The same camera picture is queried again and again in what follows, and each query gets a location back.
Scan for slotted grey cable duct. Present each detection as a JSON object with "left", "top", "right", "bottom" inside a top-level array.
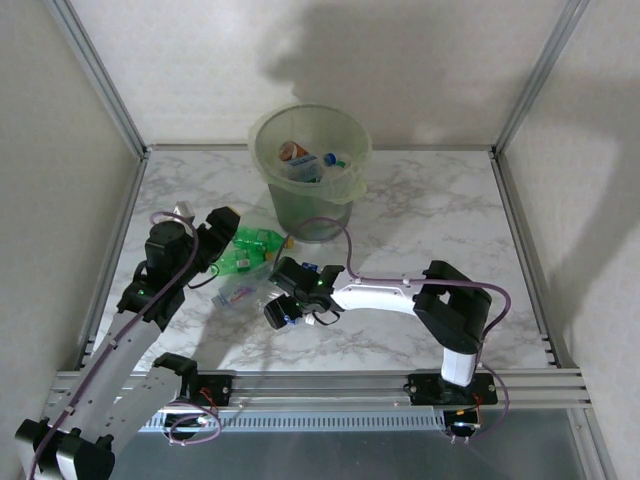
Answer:
[{"left": 139, "top": 410, "right": 446, "bottom": 432}]

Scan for gripper thin black cable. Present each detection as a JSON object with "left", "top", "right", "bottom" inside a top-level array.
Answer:
[
  {"left": 187, "top": 267, "right": 221, "bottom": 290},
  {"left": 302, "top": 305, "right": 344, "bottom": 327}
]

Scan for grey metal panel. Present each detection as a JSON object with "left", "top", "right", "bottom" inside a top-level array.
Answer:
[{"left": 99, "top": 409, "right": 616, "bottom": 480}]

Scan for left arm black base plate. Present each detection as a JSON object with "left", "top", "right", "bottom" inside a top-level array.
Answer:
[{"left": 169, "top": 373, "right": 234, "bottom": 407}]

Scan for aluminium frame post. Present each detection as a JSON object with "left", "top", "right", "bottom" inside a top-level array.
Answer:
[
  {"left": 43, "top": 0, "right": 150, "bottom": 157},
  {"left": 493, "top": 0, "right": 592, "bottom": 156}
]

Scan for brown coffee drink bottle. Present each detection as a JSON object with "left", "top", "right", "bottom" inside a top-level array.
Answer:
[{"left": 277, "top": 140, "right": 314, "bottom": 161}]

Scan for clear bottle pink label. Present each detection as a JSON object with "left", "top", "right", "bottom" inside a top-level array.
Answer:
[{"left": 212, "top": 277, "right": 274, "bottom": 310}]

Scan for green bottle yellow cap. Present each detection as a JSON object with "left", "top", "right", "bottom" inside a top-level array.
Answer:
[{"left": 233, "top": 226, "right": 295, "bottom": 253}]

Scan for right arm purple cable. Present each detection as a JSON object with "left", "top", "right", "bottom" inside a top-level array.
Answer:
[{"left": 272, "top": 216, "right": 514, "bottom": 446}]

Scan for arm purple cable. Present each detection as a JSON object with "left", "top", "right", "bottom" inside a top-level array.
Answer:
[
  {"left": 24, "top": 212, "right": 224, "bottom": 480},
  {"left": 272, "top": 216, "right": 514, "bottom": 446}
]

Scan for aluminium mounting rail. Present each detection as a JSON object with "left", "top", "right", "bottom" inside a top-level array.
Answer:
[{"left": 47, "top": 368, "right": 587, "bottom": 410}]

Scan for aluminium frame leg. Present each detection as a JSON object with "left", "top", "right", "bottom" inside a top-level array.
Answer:
[{"left": 569, "top": 407, "right": 617, "bottom": 480}]

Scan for aluminium frame cross bar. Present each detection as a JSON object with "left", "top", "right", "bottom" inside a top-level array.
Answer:
[{"left": 144, "top": 143, "right": 499, "bottom": 154}]

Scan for mesh bin with green liner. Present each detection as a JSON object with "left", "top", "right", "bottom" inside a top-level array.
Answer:
[{"left": 248, "top": 103, "right": 375, "bottom": 245}]

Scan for aluminium frame side bar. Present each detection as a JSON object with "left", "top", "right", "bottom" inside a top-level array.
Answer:
[
  {"left": 74, "top": 149, "right": 151, "bottom": 374},
  {"left": 492, "top": 149, "right": 574, "bottom": 371}
]

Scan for left gripper thin black cable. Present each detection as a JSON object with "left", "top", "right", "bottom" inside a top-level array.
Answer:
[{"left": 187, "top": 267, "right": 221, "bottom": 290}]

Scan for right gripper thin black cable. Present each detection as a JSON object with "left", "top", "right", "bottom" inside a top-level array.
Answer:
[{"left": 302, "top": 305, "right": 344, "bottom": 327}]

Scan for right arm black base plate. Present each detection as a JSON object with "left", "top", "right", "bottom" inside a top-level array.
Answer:
[{"left": 407, "top": 372, "right": 499, "bottom": 406}]

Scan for green bottle with small label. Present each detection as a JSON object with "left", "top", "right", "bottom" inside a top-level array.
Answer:
[{"left": 214, "top": 248, "right": 275, "bottom": 277}]

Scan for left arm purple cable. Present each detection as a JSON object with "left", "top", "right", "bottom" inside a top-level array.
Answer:
[{"left": 24, "top": 212, "right": 224, "bottom": 480}]

